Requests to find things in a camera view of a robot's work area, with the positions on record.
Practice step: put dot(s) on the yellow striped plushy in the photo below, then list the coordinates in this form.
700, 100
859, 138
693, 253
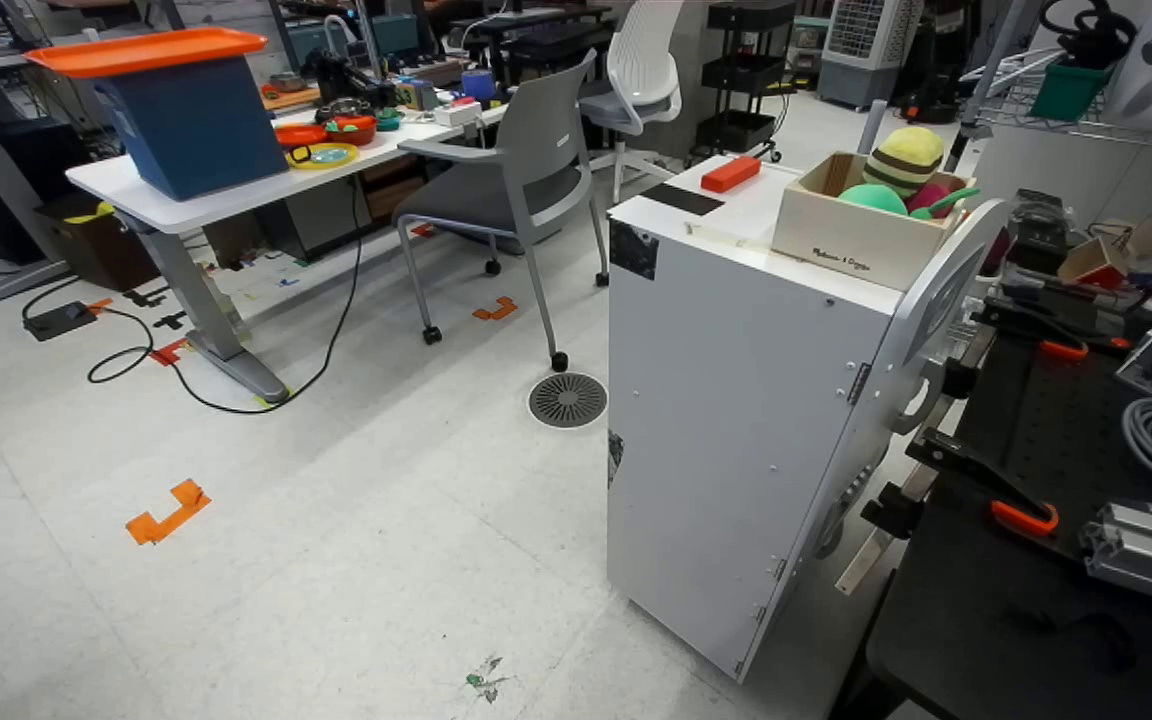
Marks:
906, 156

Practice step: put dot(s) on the white toy cupboard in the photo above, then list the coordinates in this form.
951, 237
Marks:
754, 396

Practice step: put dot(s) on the wooden basket box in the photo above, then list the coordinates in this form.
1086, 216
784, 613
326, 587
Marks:
881, 244

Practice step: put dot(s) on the grey office chair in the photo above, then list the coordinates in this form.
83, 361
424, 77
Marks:
517, 190

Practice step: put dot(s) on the green plush toy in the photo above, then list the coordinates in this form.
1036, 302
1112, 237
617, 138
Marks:
874, 197

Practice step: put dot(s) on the magenta plush toy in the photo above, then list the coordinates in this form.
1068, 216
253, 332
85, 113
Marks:
935, 194

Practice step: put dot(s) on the blue storage bin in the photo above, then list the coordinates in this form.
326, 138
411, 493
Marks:
193, 130

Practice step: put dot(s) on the black orange clamp near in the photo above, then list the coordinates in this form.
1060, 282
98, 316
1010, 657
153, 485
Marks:
1004, 503

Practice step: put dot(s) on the black orange clamp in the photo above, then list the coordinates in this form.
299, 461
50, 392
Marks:
1004, 503
1045, 332

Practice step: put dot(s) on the black orange clamp far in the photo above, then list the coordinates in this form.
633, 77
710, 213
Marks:
1045, 332

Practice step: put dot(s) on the white desk table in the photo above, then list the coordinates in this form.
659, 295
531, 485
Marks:
166, 224

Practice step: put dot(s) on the black pegboard table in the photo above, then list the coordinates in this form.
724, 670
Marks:
998, 624

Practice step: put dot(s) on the orange bin lid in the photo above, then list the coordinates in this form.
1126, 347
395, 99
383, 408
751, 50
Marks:
151, 52

